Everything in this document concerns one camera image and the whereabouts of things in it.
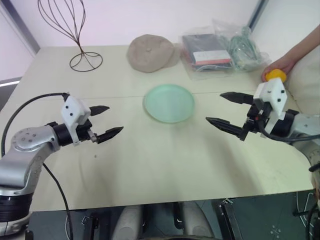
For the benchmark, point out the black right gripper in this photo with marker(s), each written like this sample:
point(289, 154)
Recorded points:
point(253, 122)

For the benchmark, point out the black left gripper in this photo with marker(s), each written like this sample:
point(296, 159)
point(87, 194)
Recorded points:
point(85, 131)

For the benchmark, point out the yellow round object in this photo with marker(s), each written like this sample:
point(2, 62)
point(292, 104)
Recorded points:
point(275, 75)

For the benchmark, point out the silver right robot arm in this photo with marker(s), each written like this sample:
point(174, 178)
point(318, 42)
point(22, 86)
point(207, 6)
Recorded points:
point(303, 125)

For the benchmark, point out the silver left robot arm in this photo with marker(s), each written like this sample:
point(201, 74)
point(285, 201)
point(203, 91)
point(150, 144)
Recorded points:
point(25, 150)

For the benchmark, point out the person's bare forearm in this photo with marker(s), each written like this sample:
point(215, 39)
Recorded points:
point(305, 42)

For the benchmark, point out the light green round plate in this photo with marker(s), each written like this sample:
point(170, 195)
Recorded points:
point(168, 103)

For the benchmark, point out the person's bare hand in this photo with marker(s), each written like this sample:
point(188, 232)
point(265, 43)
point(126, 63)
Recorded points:
point(283, 63)

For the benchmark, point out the plastic bag with black notebook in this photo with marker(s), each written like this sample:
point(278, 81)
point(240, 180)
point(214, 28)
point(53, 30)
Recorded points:
point(207, 53)

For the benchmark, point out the white fabric cushion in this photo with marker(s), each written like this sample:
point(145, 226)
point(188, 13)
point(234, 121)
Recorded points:
point(307, 85)

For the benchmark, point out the beige flat cap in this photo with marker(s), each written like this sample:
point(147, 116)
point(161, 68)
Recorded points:
point(150, 53)

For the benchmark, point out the grey robot leg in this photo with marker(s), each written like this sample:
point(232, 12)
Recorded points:
point(127, 222)
point(197, 220)

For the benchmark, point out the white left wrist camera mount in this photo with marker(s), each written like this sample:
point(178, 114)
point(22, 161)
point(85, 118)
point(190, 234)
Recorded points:
point(73, 110)

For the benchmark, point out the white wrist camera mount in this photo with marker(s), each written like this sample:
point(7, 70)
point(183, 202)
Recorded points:
point(275, 92)
point(73, 110)

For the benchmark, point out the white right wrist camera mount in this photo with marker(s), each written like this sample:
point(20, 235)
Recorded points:
point(275, 92)

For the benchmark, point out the grey window frame bar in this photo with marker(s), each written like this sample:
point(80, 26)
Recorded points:
point(257, 12)

